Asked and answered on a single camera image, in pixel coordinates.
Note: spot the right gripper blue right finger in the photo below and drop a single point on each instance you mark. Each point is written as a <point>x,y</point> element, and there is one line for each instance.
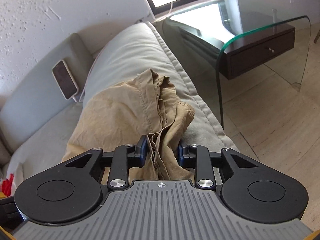
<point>197,157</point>

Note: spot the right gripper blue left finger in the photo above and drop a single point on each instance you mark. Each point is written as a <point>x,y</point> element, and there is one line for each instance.
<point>125,157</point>

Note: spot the khaki cargo pants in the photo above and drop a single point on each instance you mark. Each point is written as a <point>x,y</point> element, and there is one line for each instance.
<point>121,114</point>

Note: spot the white smartphone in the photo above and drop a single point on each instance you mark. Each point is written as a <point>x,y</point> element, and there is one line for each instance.
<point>65,80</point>

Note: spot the beige sweatshirt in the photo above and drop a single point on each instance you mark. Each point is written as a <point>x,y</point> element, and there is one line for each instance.
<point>16,172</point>

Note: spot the dark wooden drawer unit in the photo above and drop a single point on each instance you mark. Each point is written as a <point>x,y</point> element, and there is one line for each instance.
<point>234,45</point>

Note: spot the glass side table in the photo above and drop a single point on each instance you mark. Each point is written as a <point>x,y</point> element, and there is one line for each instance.
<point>290,66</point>

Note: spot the red garment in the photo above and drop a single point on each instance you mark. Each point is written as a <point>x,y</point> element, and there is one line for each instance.
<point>6,186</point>

